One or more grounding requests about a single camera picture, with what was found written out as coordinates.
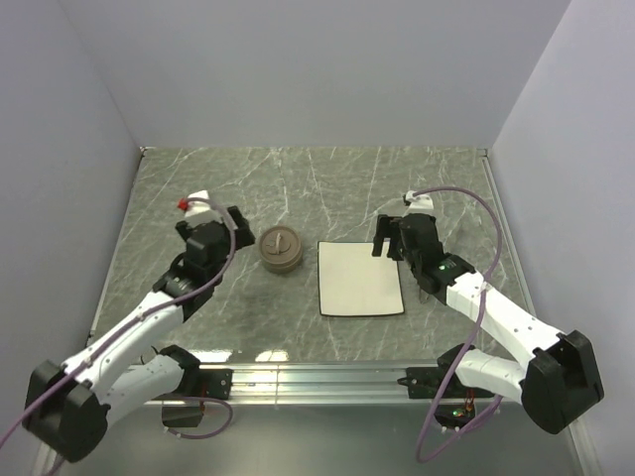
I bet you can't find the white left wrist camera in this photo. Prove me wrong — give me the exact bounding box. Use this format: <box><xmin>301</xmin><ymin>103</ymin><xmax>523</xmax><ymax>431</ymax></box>
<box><xmin>178</xmin><ymin>190</ymin><xmax>222</xmax><ymax>227</ymax></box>

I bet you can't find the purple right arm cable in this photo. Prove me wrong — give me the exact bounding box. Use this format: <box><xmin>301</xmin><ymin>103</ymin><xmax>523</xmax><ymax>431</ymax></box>
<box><xmin>415</xmin><ymin>185</ymin><xmax>502</xmax><ymax>463</ymax></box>

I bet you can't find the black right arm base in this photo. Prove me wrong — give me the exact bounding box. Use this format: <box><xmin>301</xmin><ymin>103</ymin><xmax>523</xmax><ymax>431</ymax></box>
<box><xmin>397</xmin><ymin>344</ymin><xmax>493</xmax><ymax>400</ymax></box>

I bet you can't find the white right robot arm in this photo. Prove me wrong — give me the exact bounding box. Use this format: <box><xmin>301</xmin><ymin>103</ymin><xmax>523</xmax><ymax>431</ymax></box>
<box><xmin>372</xmin><ymin>213</ymin><xmax>604</xmax><ymax>434</ymax></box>

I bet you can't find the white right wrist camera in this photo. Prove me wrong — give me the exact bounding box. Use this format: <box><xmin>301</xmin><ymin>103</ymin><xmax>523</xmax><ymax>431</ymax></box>
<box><xmin>403</xmin><ymin>190</ymin><xmax>434</xmax><ymax>214</ymax></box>

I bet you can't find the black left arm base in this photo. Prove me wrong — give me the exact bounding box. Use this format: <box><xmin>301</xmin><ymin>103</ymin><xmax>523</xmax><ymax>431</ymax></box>
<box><xmin>156</xmin><ymin>345</ymin><xmax>234</xmax><ymax>440</ymax></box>

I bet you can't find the white rectangular plate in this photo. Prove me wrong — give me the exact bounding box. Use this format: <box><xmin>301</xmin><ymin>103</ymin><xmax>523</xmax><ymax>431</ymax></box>
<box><xmin>317</xmin><ymin>242</ymin><xmax>405</xmax><ymax>317</ymax></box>

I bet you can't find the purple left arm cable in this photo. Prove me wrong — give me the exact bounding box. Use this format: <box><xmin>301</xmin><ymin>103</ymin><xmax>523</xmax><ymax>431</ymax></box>
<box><xmin>0</xmin><ymin>197</ymin><xmax>235</xmax><ymax>447</ymax></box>

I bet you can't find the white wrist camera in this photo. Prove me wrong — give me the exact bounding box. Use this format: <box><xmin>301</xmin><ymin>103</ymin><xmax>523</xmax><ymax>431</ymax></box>
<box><xmin>403</xmin><ymin>190</ymin><xmax>434</xmax><ymax>214</ymax></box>
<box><xmin>178</xmin><ymin>190</ymin><xmax>222</xmax><ymax>227</ymax></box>

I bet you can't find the aluminium table edge rail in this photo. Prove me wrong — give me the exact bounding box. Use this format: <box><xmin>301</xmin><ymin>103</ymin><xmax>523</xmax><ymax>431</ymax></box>
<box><xmin>143</xmin><ymin>361</ymin><xmax>522</xmax><ymax>404</ymax></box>

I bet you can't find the beige round lid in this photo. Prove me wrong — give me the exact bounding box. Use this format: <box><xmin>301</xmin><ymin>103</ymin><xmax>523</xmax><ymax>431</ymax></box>
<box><xmin>258</xmin><ymin>225</ymin><xmax>302</xmax><ymax>263</ymax></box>

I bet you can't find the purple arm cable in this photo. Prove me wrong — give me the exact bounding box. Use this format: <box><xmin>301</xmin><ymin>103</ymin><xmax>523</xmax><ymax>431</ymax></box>
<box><xmin>415</xmin><ymin>185</ymin><xmax>502</xmax><ymax>463</ymax></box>
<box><xmin>0</xmin><ymin>197</ymin><xmax>235</xmax><ymax>447</ymax></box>

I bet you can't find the beige round container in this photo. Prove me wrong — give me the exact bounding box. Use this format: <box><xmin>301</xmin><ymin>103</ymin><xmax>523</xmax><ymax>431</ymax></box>
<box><xmin>260</xmin><ymin>250</ymin><xmax>303</xmax><ymax>275</ymax></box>

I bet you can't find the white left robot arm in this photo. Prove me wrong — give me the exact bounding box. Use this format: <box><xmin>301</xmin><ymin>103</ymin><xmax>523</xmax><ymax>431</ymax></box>
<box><xmin>17</xmin><ymin>197</ymin><xmax>255</xmax><ymax>463</ymax></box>

